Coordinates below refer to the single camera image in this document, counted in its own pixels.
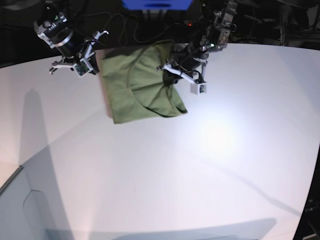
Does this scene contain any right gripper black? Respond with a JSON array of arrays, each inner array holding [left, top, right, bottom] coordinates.
[[56, 32, 100, 75]]

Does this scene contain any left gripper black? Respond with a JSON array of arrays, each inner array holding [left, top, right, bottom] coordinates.
[[162, 43, 209, 87]]

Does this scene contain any green T-shirt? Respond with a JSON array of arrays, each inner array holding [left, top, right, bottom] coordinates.
[[99, 40, 188, 124]]

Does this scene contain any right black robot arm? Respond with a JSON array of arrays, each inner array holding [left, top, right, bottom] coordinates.
[[33, 0, 109, 78]]

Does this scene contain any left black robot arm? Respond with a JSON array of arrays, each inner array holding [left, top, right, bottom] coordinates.
[[158, 0, 238, 86]]

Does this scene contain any blue box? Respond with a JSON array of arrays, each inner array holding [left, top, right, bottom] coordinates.
[[122, 0, 192, 11]]

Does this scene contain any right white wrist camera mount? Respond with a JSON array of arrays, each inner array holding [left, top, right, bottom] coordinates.
[[48, 30, 110, 79]]

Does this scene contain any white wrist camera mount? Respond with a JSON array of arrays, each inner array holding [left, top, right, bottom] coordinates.
[[48, 30, 110, 79], [156, 61, 208, 95]]

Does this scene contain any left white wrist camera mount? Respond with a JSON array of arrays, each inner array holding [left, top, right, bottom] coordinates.
[[156, 61, 208, 95]]

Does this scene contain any white power strip red switch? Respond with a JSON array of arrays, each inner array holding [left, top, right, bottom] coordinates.
[[183, 20, 198, 28]]

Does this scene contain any black looped floor cable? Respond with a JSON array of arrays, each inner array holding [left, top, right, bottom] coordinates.
[[97, 11, 173, 46]]

